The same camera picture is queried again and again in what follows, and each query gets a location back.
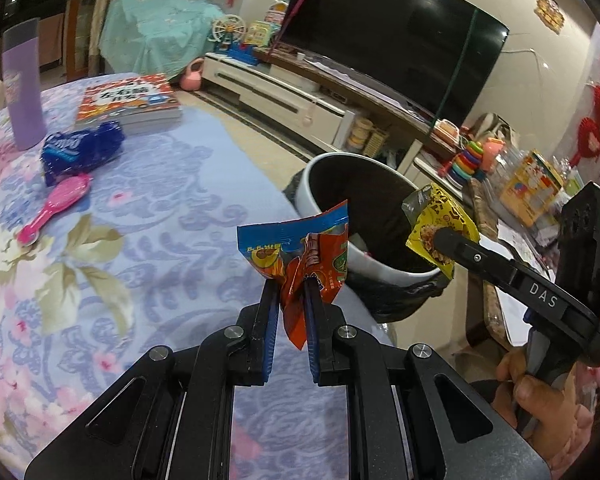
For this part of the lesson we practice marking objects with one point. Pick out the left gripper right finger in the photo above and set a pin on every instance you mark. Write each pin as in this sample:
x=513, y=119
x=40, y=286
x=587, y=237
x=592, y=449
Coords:
x=410, y=415

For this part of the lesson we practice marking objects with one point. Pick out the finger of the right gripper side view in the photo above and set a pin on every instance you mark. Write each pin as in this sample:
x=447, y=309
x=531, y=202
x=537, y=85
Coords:
x=485, y=259

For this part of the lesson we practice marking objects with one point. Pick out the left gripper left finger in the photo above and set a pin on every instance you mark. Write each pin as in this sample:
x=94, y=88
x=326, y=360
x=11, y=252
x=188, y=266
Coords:
x=169, y=416

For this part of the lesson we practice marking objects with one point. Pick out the yellow snack packet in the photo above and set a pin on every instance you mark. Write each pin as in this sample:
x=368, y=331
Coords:
x=428, y=210

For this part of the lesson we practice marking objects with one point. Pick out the red snack wrapper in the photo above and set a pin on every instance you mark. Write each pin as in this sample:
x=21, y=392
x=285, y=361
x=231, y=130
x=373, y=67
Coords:
x=290, y=251

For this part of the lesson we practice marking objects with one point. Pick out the white trash bin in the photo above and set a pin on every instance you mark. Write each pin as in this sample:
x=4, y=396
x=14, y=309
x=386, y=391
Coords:
x=299, y=194

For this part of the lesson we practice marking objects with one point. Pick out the right hand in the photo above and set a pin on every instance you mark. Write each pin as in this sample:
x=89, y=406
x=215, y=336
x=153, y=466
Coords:
x=563, y=426

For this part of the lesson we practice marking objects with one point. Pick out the colourful toy box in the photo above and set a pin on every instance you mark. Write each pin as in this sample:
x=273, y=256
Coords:
x=531, y=189

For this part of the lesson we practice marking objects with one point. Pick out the floral tablecloth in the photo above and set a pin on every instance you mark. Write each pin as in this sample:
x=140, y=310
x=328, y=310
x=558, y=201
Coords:
x=148, y=257

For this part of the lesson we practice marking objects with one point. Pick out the pink hairbrush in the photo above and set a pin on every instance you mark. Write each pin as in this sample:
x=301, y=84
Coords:
x=63, y=196

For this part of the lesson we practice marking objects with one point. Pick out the black television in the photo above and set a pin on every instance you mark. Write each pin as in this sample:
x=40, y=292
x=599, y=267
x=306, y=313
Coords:
x=436, y=54

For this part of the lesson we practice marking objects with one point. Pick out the blue cookie wrapper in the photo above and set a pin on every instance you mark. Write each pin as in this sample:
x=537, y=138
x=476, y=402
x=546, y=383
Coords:
x=68, y=154

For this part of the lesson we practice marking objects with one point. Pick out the colourful book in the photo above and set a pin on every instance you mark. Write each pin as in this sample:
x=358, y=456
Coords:
x=139, y=104

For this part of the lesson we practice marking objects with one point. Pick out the pink kettlebell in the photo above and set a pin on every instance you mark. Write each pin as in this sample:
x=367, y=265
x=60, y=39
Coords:
x=191, y=79

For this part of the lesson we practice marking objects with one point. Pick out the white TV cabinet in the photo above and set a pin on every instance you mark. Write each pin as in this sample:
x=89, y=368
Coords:
x=309, y=114

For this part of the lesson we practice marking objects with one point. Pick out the teal cloth-covered furniture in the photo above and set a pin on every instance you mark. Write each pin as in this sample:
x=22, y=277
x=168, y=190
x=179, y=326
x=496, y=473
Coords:
x=156, y=36

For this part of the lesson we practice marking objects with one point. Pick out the toy ferris wheel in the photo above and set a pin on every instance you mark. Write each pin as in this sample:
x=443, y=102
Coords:
x=226, y=31

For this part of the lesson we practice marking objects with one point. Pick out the purple tumbler bottle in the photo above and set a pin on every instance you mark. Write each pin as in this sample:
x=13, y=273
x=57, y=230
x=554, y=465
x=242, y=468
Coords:
x=22, y=85

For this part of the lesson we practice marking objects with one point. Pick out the rainbow stacking ring toy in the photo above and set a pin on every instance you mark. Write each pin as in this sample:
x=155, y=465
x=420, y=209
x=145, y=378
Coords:
x=465, y=164

